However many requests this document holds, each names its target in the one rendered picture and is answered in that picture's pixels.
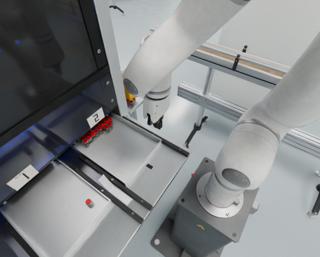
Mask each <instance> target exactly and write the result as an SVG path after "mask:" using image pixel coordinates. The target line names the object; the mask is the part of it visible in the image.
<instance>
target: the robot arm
mask: <svg viewBox="0 0 320 257"><path fill-rule="evenodd" d="M250 1H251V0H182V1H181V2H180V4H179V5H178V7H177V8H176V9H175V10H174V12H173V13H172V14H171V15H170V16H169V17H168V18H167V19H166V20H165V21H164V22H163V23H162V24H161V25H160V26H159V27H158V28H157V29H156V30H155V31H154V32H153V33H152V34H149V35H146V36H144V37H143V38H142V39H141V40H140V48H139V49H138V50H137V52H136V53H135V55H134V56H133V58H132V59H131V61H130V62H129V64H128V65H127V67H126V69H125V71H124V75H123V85H124V87H125V89H126V90H127V91H128V92H129V93H130V94H131V95H134V96H143V95H145V96H144V99H143V117H144V119H146V118H147V117H148V120H147V124H148V125H150V126H151V125H152V124H153V126H154V127H155V128H157V129H159V130H160V129H161V128H162V119H163V117H164V113H165V112H166V111H167V110H168V109H169V105H170V92H171V76H172V71H173V70H175V69H176V68H177V67H178V66H179V65H180V64H181V63H182V62H184V61H185V60H186V59H187V58H188V57H189V56H190V55H191V54H192V53H194V52H195V51H196V50H197V49H198V48H199V47H200V46H201V45H202V44H204V43H205V42H206V41H207V40H208V39H209V38H210V37H212V36H213V35H214V34H215V33H216V32H217V31H218V30H219V29H220V28H222V27H223V26H224V25H225V24H226V23H227V22H228V21H229V20H230V19H231V18H232V17H233V16H235V15H236V14H237V13H238V12H239V11H240V10H241V9H242V8H243V7H244V6H245V5H246V4H247V3H249V2H250ZM319 119H320V31H319V33H318V34H317V35H316V37H315V38H314V39H313V41H312V42H311V43H310V45H309V46H308V47H307V49H306V50H305V51H304V52H303V54H302V55H301V56H300V57H299V58H298V60H297V61H296V62H295V63H294V64H293V65H292V67H291V68H290V69H289V71H288V72H287V73H286V74H285V75H284V77H282V78H281V80H280V81H279V82H278V83H277V84H276V85H275V86H274V88H273V89H272V90H271V91H270V92H269V93H268V94H267V95H266V96H265V97H263V98H262V99H260V100H259V101H257V102H256V103H255V104H254V105H252V106H251V107H250V108H249V109H247V110H246V111H245V112H244V113H243V114H242V116H241V117H240V118H239V120H238V122H237V123H236V125H235V126H234V128H233V130H232V131H231V133H230V135H229V137H228V138H227V140H226V142H225V143H224V145H223V147H222V149H221V150H220V152H219V154H218V156H217V158H216V160H215V167H214V169H213V171H212V172H209V173H206V174H205V175H203V176H202V177H201V178H200V180H199V181H198V183H197V186H196V196H197V199H198V202H199V204H200V205H201V207H202V208H203V209H204V210H205V211H206V212H207V213H209V214H210V215H212V216H214V217H217V218H230V217H233V216H235V215H236V214H237V213H238V212H239V211H240V210H241V208H242V206H243V200H244V198H243V191H244V190H245V189H246V190H254V189H257V188H258V187H260V186H261V185H262V184H263V182H264V181H265V179H266V178H267V176H268V174H269V172H270V169H271V167H272V164H273V162H274V159H275V156H276V153H277V151H278V148H279V145H280V142H281V140H282V139H283V138H284V136H285V135H286V134H287V133H288V132H289V131H290V130H291V129H292V128H299V127H304V126H307V125H309V124H312V123H314V122H316V121H318V120H319Z"/></svg>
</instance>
